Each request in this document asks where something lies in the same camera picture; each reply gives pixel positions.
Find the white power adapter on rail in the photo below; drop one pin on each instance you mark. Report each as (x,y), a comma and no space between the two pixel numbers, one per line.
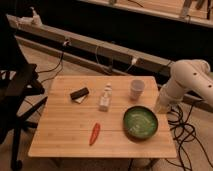
(35,19)

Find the black and white eraser block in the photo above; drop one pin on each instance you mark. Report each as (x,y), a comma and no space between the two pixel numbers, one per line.
(79,95)

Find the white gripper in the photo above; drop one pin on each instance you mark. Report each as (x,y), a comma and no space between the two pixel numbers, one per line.
(162,105)

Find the wooden table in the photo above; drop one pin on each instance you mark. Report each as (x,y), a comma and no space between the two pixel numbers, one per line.
(65,126)

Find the metal rail beam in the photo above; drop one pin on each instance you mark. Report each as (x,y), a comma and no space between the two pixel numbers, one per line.
(109,50)

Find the green bowl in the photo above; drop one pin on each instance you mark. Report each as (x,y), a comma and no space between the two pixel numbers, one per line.
(140,123)

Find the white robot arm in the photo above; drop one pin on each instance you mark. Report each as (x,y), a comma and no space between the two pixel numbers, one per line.
(185,76)

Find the red chili pepper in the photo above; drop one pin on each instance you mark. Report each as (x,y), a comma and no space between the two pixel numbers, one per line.
(94,134)

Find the black office chair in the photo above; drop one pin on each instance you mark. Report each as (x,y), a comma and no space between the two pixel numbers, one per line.
(18,79)

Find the white glue bottle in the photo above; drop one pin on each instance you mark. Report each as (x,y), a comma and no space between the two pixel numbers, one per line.
(105,98)

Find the white paper cup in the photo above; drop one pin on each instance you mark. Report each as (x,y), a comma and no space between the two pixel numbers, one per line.
(136,89)

